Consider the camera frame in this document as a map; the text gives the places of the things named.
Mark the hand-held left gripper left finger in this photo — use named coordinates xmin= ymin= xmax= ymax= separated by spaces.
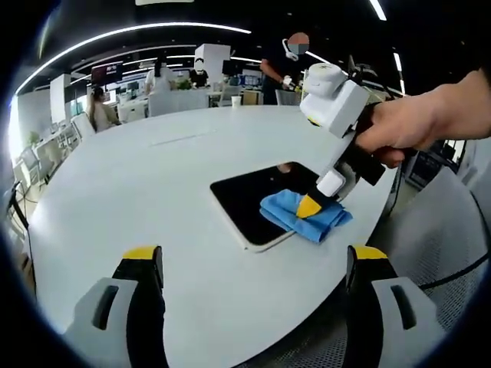
xmin=63 ymin=245 xmax=168 ymax=368

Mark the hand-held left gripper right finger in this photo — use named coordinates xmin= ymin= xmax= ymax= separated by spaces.
xmin=344 ymin=244 xmax=448 ymax=368

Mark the blue cleaning cloth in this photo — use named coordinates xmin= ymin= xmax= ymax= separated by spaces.
xmin=259 ymin=189 xmax=354 ymax=244

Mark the black tablet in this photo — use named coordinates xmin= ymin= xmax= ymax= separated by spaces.
xmin=209 ymin=160 xmax=321 ymax=254

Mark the person's right hand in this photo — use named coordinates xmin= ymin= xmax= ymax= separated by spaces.
xmin=354 ymin=90 xmax=456 ymax=169

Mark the grey mesh office chair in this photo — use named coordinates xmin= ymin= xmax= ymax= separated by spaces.
xmin=245 ymin=168 xmax=491 ymax=368

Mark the white square pillar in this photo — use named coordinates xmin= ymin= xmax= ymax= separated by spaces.
xmin=194 ymin=44 xmax=232 ymax=84

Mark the black floor stand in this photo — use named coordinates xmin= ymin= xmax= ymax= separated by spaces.
xmin=3 ymin=182 xmax=31 ymax=231

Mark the ceiling air vent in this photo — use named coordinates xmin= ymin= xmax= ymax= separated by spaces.
xmin=134 ymin=0 xmax=201 ymax=6

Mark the long ceiling light strip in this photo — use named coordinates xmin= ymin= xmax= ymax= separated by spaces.
xmin=13 ymin=22 xmax=252 ymax=95

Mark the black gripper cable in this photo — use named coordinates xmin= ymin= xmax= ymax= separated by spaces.
xmin=386 ymin=159 xmax=406 ymax=218

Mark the dark wall screen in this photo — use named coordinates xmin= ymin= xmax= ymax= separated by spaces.
xmin=91 ymin=63 xmax=124 ymax=84

